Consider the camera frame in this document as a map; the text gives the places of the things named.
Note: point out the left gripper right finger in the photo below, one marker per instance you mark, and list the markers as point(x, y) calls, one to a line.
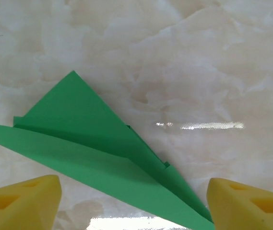
point(251, 210)

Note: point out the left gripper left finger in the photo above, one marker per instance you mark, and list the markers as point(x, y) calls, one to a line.
point(18, 210)

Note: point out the green paper sheet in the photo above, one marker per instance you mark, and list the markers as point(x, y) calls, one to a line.
point(78, 134)

